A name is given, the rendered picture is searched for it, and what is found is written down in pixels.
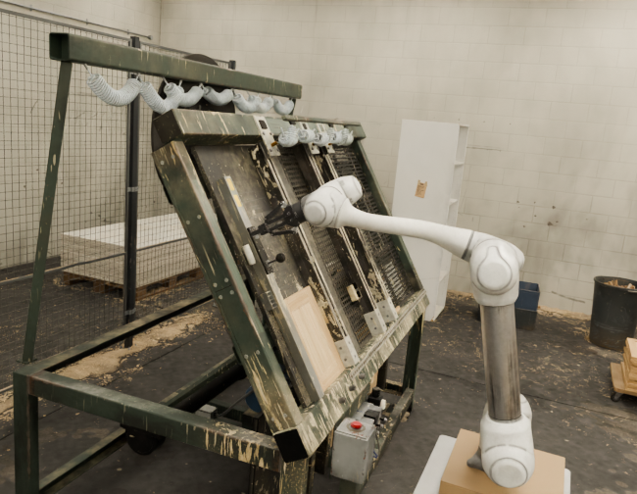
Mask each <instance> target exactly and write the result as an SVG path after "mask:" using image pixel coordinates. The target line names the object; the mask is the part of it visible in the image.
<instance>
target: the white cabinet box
mask: <svg viewBox="0 0 637 494"><path fill-rule="evenodd" d="M468 128H469V125H465V124H459V123H438V122H426V121H414V120H402V128H401V136H400V145H399V154H398V163H397V171H396V180H395V188H394V197H393V206H392V216H393V217H397V218H406V219H414V220H421V221H426V222H435V223H439V224H443V225H447V226H452V227H456V221H457V214H458V207H459V200H460V193H461V185H462V178H463V171H464V163H465V156H466V143H467V136H468ZM402 238H403V240H404V242H405V245H406V247H407V249H408V252H409V254H410V256H411V259H412V261H413V263H414V266H415V268H416V272H417V274H418V276H419V279H420V281H421V283H422V286H423V288H424V289H425V290H426V292H427V293H426V295H427V297H428V299H429V302H430V304H429V305H428V307H427V308H426V310H425V318H424V320H425V321H434V320H435V319H436V318H437V317H438V315H439V314H440V313H441V312H442V310H443V309H444V307H445V301H446V294H447V286H448V279H449V272H450V265H451V258H452V253H451V252H449V251H447V250H446V249H444V248H442V247H440V246H438V245H436V244H434V243H432V242H430V241H427V240H423V239H419V238H414V237H409V236H402Z"/></svg>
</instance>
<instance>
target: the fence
mask: <svg viewBox="0 0 637 494"><path fill-rule="evenodd" d="M227 178H230V180H231V182H232V185H233V187H234V189H235V190H231V189H230V187H229V185H228V182H227V180H226V179H227ZM217 183H218V186H219V188H220V192H221V194H222V196H223V199H224V201H225V203H226V206H227V208H228V209H229V211H230V214H231V216H232V218H233V221H234V223H235V225H236V228H237V230H238V232H239V235H240V237H241V239H242V242H243V244H244V246H245V245H247V244H249V246H250V249H251V251H252V253H253V256H254V258H255V261H256V264H254V265H253V267H254V269H255V272H256V274H257V276H258V279H259V281H260V283H261V285H262V287H263V289H264V291H265V292H268V291H271V294H272V296H273V298H274V301H275V303H276V305H277V307H276V308H274V309H273V310H272V311H273V314H274V316H275V318H276V320H277V323H278V325H279V327H280V330H281V332H282V334H283V337H284V339H285V341H286V344H287V346H288V348H289V351H290V353H291V355H292V357H293V360H294V362H295V364H296V367H297V369H298V371H299V374H300V375H301V377H302V380H303V382H304V384H305V387H306V389H307V391H308V393H309V396H310V398H311V400H312V402H314V401H317V400H320V399H321V398H322V397H323V395H324V393H323V390H322V388H321V386H320V383H319V380H318V377H317V375H316V373H315V370H314V368H313V366H312V364H311V361H310V359H309V357H308V354H307V352H306V350H305V347H304V345H303V343H302V340H301V338H300V336H299V333H298V331H297V329H296V327H295V324H294V322H293V320H292V318H291V316H290V314H289V311H288V309H287V307H286V304H285V302H284V300H283V297H282V295H281V293H280V291H279V288H278V286H277V284H276V281H275V279H274V277H273V274H272V273H270V274H266V272H265V269H264V267H263V265H262V262H261V260H260V258H259V256H258V253H257V251H256V249H255V246H254V244H253V242H252V239H251V237H250V235H249V232H248V230H247V228H248V227H250V226H252V225H251V223H250V221H249V218H248V216H247V214H246V212H245V209H244V207H243V205H242V202H241V200H240V198H239V195H238V193H237V191H236V188H235V186H234V184H233V181H232V179H231V177H230V176H224V177H222V178H220V179H218V180H217ZM233 195H237V196H238V199H239V201H240V203H241V206H242V207H238V205H237V203H236V201H235V198H234V196H233Z"/></svg>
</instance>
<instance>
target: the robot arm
mask: <svg viewBox="0 0 637 494"><path fill-rule="evenodd" d="M362 195H363V193H362V188H361V185H360V183H359V182H358V180H357V179H356V178H355V177H353V176H352V175H349V176H343V177H339V178H336V179H334V180H332V181H330V182H328V183H326V184H324V185H323V186H321V187H320V188H319V189H318V190H316V191H315V192H312V193H311V194H309V195H306V196H304V197H303V198H302V199H301V201H299V202H296V203H294V204H292V205H287V204H286V203H285V201H281V202H280V203H279V204H278V206H277V207H276V208H275V209H274V210H273V211H271V212H270V213H269V214H268V215H267V216H265V217H264V220H265V223H263V224H261V225H259V226H258V229H257V230H255V231H253V232H251V233H250V234H251V237H253V236H256V235H258V234H261V235H265V234H267V233H270V235H271V236H276V235H282V234H288V233H291V234H296V233H298V230H297V228H298V226H299V225H300V224H301V223H303V222H306V221H308V222H309V223H310V224H312V225H314V226H319V227H333V228H339V227H341V226H351V227H355V228H359V229H364V230H369V231H376V232H382V233H389V234H396V235H402V236H409V237H414V238H419V239H423V240H427V241H430V242H432V243H434V244H436V245H438V246H440V247H442V248H444V249H446V250H447V251H449V252H451V253H453V254H454V255H456V256H457V257H459V258H461V259H463V260H465V261H467V262H469V270H470V280H471V286H472V291H473V296H474V299H475V300H476V302H477V303H478V304H480V316H481V329H482V341H483V354H484V367H485V379H486V392H487V403H486V405H485V408H484V412H483V417H482V419H481V422H480V439H479V445H478V449H477V451H476V452H475V454H474V455H473V456H472V457H471V458H470V459H468V460H467V461H466V465H467V466H468V467H470V468H474V469H479V470H482V471H484V472H485V473H486V474H487V475H488V477H489V478H490V479H491V480H492V481H493V482H494V483H496V484H497V485H499V486H503V487H507V488H516V487H520V486H522V485H524V484H525V483H526V482H527V481H528V480H529V479H530V477H531V476H532V474H533V472H534V469H535V458H534V447H533V439H532V431H531V419H532V413H531V409H530V406H529V404H528V401H527V400H526V399H525V398H524V396H523V395H521V394H520V391H519V376H518V361H517V347H516V332H515V300H516V299H517V297H518V284H519V272H520V271H521V269H522V267H523V264H524V256H523V253H522V252H521V251H520V250H519V249H518V248H516V247H515V246H514V245H513V244H511V243H509V242H507V241H505V240H502V239H500V238H497V237H494V236H492V235H489V234H486V233H481V232H477V231H473V230H469V229H463V228H457V227H452V226H447V225H443V224H439V223H435V222H426V221H421V220H414V219H406V218H397V217H388V216H380V215H374V214H369V213H365V212H362V211H360V210H358V209H356V208H354V207H353V206H352V205H353V204H354V203H356V202H357V201H358V200H359V199H360V198H361V197H362ZM282 208H285V209H284V211H283V213H282V215H281V216H279V217H277V218H274V219H272V220H270V218H271V217H273V216H274V215H275V214H276V213H277V212H279V211H280V210H281V209H282ZM282 219H284V222H282V223H280V224H278V225H276V226H274V227H271V228H270V226H269V224H272V223H274V222H277V221H279V220H282ZM285 225H291V226H294V227H293V228H291V229H288V230H282V231H277V232H274V230H276V229H278V228H280V227H283V226H285Z"/></svg>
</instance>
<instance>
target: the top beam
mask: <svg viewBox="0 0 637 494"><path fill-rule="evenodd" d="M253 117H254V116H253V115H242V114H231V113H219V112H208V111H196V110H185V109H174V108H172V109H170V110H168V111H167V112H165V113H163V114H162V115H160V116H159V117H157V118H155V119H154V120H153V124H154V126H155V128H156V130H157V132H158V134H159V137H160V139H161V141H162V143H163V145H167V144H169V143H171V142H172V141H174V140H175V139H183V140H182V141H183V143H184V145H248V144H258V143H260V142H262V141H264V140H263V138H262V136H261V134H260V132H259V130H258V127H257V125H256V123H255V120H254V118H253ZM257 117H265V116H257ZM265 119H266V121H267V124H268V126H269V130H270V132H272V137H273V139H274V141H277V142H279V141H278V136H279V135H280V134H281V133H282V132H281V129H280V128H281V127H282V130H283V132H284V131H288V127H290V126H291V124H290V123H289V121H283V120H282V118H276V117H265ZM307 124H308V126H309V129H310V130H313V129H315V130H316V131H317V133H319V131H318V128H317V126H316V124H315V123H307ZM332 128H333V130H334V131H338V132H339V131H340V130H344V126H343V125H340V124H334V125H333V127H332ZM347 129H349V130H346V131H349V132H346V133H349V134H350V133H351V131H352V130H353V133H352V134H351V135H352V136H353V142H355V141H358V140H363V139H365V138H367V137H366V134H365V132H364V130H363V127H362V125H359V126H352V125H348V128H347ZM353 142H352V143H353Z"/></svg>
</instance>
